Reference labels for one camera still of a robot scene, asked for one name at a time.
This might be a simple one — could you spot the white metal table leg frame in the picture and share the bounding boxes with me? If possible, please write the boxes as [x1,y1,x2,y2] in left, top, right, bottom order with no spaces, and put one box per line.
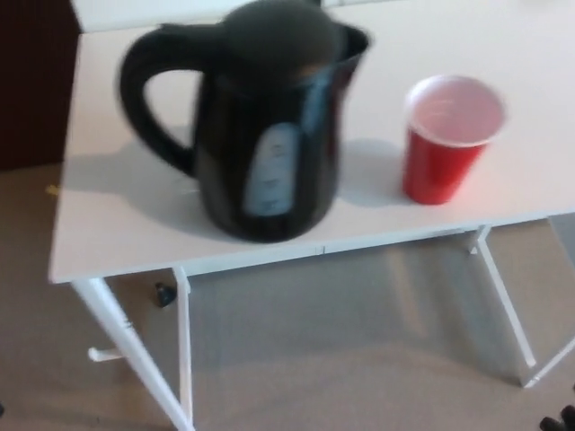
[74,265,198,431]
[466,215,575,390]

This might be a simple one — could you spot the dark brown cabinet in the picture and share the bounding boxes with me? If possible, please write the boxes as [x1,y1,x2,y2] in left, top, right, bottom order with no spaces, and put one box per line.
[0,0,84,171]

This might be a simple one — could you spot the black electric kettle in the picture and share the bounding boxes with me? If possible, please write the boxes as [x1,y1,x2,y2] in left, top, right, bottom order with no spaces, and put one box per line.
[117,0,376,246]

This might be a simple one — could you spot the small black floor door stop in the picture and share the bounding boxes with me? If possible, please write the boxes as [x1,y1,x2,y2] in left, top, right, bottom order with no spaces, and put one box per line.
[154,281,176,310]

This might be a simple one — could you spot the red plastic cup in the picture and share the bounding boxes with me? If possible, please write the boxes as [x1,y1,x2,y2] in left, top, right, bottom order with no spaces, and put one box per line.
[401,75,507,207]

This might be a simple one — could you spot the white hook on table leg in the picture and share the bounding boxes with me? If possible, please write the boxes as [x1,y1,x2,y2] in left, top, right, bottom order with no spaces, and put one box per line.
[87,346,125,363]

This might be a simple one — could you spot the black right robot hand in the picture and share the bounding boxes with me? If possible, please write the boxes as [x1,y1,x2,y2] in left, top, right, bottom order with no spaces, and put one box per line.
[540,406,575,431]

